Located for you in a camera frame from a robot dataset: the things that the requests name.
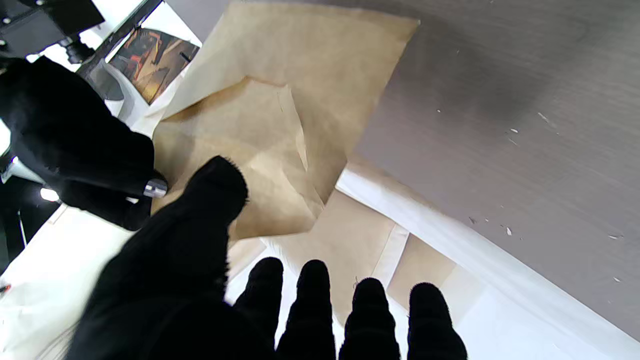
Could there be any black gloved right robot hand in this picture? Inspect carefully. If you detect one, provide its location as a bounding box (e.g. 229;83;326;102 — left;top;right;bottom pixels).
0;56;168;232

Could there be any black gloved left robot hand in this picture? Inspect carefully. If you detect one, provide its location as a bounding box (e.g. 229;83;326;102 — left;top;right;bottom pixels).
65;156;468;360

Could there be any brown kraft paper envelope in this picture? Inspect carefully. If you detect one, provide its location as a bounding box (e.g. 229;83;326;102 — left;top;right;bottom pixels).
150;0;421;241

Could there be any colourful poster picture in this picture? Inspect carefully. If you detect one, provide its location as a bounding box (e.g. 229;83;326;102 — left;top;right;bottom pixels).
109;27;201;106

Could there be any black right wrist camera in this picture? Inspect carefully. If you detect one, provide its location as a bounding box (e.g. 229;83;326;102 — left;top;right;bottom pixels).
0;0;106;63

